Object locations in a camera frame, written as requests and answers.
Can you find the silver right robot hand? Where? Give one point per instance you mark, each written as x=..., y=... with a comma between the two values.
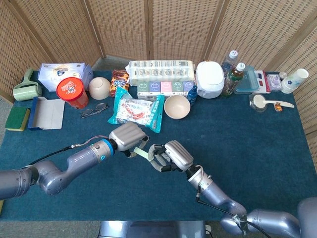
x=179, y=155

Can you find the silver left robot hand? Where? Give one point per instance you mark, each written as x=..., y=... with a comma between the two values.
x=127, y=136

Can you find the pale green stick piece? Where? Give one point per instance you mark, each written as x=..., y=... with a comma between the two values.
x=141, y=151

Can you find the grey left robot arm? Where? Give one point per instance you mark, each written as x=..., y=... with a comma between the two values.
x=81, y=158

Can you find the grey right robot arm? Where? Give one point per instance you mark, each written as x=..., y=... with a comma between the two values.
x=215, y=193

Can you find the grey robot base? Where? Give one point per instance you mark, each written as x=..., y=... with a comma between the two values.
x=152, y=230

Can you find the teal snack bag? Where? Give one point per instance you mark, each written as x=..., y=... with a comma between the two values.
x=136, y=111

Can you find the black eyeglasses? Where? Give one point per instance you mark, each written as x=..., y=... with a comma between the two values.
x=100, y=107

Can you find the blue felt table cover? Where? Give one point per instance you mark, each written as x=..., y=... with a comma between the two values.
x=173, y=198

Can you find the open beige bowl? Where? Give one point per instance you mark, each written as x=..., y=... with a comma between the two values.
x=177, y=107

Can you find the green small tissue box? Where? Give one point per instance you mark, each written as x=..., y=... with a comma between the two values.
x=177, y=87
x=143, y=88

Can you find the brown cookie packet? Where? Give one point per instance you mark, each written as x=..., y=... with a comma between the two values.
x=119, y=83

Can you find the purple small tissue box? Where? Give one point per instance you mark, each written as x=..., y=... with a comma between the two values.
x=188, y=86
x=155, y=88

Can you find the upturned beige bowl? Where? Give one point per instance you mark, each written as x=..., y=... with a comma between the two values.
x=99, y=88

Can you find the blue spray bottle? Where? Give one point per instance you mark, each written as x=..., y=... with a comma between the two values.
x=192, y=95

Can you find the pink small tissue box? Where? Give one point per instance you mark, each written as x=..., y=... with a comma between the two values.
x=166, y=87

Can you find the orange instant noodle cup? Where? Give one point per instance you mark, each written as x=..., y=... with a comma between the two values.
x=73, y=93

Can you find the white toilet roll pack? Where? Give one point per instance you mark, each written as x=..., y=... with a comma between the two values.
x=161, y=72

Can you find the white lidded plastic pot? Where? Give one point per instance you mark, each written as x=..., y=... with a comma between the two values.
x=210, y=79

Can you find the blue box grey flap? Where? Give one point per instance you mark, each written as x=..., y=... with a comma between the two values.
x=48, y=114

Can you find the small glass bowl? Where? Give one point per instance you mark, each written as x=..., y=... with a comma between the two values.
x=255, y=107

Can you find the green tea bottle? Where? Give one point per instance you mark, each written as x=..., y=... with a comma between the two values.
x=231, y=81

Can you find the white plastic tissue pack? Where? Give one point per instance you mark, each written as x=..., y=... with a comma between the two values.
x=62, y=74

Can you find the beige plastic spoon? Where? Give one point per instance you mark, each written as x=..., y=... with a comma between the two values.
x=260, y=101

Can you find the clear container teal lid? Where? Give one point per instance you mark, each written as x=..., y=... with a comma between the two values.
x=247, y=81

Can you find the clear water bottle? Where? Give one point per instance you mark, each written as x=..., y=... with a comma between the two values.
x=230, y=58

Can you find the small orange candy wrapper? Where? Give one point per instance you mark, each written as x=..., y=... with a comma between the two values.
x=278, y=107

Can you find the red white box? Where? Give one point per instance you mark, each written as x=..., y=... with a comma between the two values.
x=262, y=80

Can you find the green lint roller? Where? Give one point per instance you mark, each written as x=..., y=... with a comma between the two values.
x=24, y=93

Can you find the green yellow sponge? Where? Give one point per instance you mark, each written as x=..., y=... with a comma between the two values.
x=1, y=207
x=16, y=118

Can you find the wicker folding screen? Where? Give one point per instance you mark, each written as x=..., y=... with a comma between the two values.
x=173, y=27

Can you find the clear box purple contents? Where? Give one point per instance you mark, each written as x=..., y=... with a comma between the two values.
x=274, y=82

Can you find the small white capped jar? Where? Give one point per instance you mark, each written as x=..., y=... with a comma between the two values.
x=283, y=75

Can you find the flower print paper cups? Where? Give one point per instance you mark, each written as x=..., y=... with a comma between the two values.
x=293, y=80

